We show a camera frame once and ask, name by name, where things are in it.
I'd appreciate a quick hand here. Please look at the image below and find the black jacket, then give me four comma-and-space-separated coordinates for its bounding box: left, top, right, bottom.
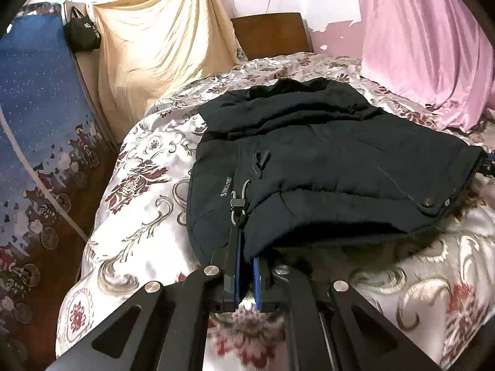
187, 77, 489, 269

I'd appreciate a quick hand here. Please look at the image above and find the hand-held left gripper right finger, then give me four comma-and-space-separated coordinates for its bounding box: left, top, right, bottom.
252, 253, 443, 371

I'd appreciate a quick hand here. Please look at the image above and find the black tote bag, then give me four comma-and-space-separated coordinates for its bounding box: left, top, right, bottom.
64, 6, 102, 52

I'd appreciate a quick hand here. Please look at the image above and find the blue fabric wardrobe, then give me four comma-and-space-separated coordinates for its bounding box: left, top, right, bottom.
0, 2, 120, 371

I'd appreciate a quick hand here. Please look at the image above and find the beige hanging cloth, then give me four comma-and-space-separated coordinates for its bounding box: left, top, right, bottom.
93, 0, 242, 124

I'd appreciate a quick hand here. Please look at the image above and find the floral satin bedspread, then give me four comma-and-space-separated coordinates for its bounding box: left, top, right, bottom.
55, 52, 495, 371

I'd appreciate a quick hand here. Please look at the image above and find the wooden headboard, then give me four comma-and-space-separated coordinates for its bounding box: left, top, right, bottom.
231, 12, 314, 60

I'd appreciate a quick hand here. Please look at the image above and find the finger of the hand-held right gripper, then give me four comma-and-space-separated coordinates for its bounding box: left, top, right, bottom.
477, 152, 495, 176

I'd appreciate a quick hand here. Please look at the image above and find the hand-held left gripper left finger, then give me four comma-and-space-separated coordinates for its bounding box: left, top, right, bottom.
44, 227, 245, 371

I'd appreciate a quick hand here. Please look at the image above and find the pink curtain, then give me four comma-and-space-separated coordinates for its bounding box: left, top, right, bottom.
350, 0, 495, 132

